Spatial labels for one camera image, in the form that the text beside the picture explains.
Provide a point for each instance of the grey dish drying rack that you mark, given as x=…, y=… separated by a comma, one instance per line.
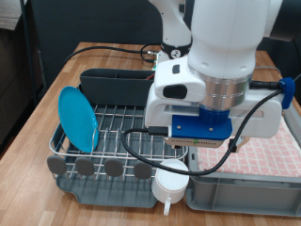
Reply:
x=109, y=194

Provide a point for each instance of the black backdrop panel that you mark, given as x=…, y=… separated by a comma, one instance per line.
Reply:
x=94, y=22

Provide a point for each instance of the white plastic mug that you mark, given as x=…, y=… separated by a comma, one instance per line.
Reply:
x=171, y=185

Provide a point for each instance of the reddish brown wooden spoon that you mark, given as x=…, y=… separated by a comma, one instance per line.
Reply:
x=151, y=76

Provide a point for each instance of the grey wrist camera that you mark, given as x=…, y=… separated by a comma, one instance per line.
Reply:
x=194, y=142

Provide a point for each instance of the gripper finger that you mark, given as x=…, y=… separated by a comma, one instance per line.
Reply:
x=243, y=142

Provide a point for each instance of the black metal frame pole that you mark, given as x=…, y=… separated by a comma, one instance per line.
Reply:
x=28, y=47

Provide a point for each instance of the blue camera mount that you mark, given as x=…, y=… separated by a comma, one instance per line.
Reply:
x=200, y=127

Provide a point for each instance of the blue plate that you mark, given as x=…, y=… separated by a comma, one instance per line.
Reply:
x=76, y=121

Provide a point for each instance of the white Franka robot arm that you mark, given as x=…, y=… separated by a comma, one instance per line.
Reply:
x=225, y=37

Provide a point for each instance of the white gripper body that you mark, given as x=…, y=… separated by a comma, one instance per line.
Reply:
x=160, y=109

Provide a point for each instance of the grey plastic crate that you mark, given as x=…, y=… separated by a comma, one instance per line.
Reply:
x=238, y=194

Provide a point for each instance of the pink checked towel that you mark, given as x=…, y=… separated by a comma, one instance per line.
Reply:
x=263, y=157

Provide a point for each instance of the dark grey cutlery holder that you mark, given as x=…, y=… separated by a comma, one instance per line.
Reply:
x=116, y=89

